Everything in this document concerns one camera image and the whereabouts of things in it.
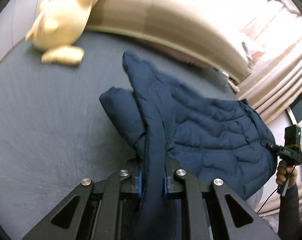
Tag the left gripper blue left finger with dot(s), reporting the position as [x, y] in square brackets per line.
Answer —
[139, 183]

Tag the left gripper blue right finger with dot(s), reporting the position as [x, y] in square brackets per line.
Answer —
[165, 184]

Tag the navy blue puffer jacket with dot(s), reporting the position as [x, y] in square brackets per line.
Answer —
[210, 138]

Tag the right dark sleeve forearm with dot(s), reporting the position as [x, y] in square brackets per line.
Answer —
[289, 217]

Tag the pile of clothes and papers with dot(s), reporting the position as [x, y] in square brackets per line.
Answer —
[240, 67]

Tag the right hand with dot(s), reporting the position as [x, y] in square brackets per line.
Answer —
[284, 172]

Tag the beige curtain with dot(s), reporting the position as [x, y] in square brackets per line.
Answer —
[273, 41]

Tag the grey bed sheet mattress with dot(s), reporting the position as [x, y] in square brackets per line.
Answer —
[54, 131]

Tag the pink pillow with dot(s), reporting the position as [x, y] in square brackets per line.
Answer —
[180, 56]

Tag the yellow Pikachu plush toy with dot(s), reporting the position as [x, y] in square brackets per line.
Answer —
[59, 24]

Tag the white wardrobe with purple panels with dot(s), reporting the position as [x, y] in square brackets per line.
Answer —
[16, 18]

